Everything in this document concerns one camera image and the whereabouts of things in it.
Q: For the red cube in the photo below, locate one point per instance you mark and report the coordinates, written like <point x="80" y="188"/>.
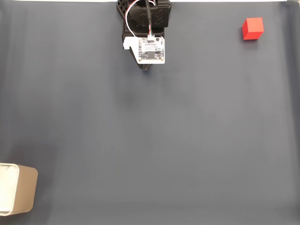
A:
<point x="252" y="28"/>

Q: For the beige box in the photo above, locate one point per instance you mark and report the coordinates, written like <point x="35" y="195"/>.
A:
<point x="25" y="189"/>

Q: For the dark blue-grey mat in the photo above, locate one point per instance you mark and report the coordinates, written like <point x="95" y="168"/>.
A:
<point x="164" y="140"/>

